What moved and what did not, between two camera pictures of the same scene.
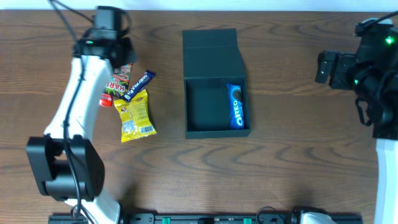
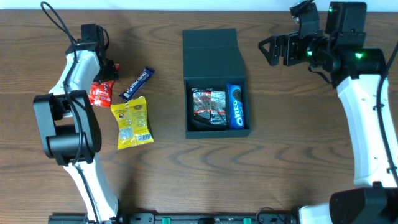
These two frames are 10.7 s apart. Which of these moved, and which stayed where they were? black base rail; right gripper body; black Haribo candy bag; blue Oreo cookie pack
Moved: black Haribo candy bag; right gripper body
Stayed: blue Oreo cookie pack; black base rail
